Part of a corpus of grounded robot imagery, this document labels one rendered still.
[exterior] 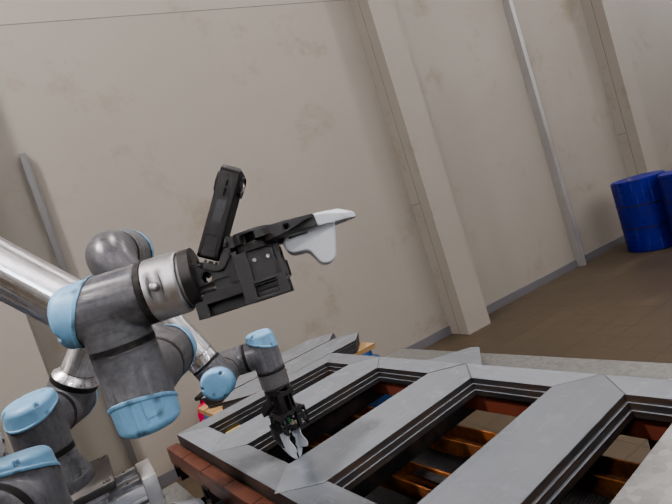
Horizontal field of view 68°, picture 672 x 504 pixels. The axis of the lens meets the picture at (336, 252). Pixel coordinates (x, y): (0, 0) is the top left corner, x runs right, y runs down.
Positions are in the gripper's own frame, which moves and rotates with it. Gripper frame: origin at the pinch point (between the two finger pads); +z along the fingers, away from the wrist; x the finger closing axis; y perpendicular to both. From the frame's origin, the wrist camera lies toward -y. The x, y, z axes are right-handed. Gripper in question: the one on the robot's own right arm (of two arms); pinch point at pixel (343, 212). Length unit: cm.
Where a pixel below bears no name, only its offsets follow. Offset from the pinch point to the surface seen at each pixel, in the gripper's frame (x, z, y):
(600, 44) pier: -539, 424, -177
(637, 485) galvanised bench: 0.9, 22.6, 41.0
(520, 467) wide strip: -42, 22, 54
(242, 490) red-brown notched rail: -80, -42, 53
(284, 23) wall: -355, 34, -219
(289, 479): -69, -27, 50
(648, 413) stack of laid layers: -50, 55, 56
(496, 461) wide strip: -47, 18, 53
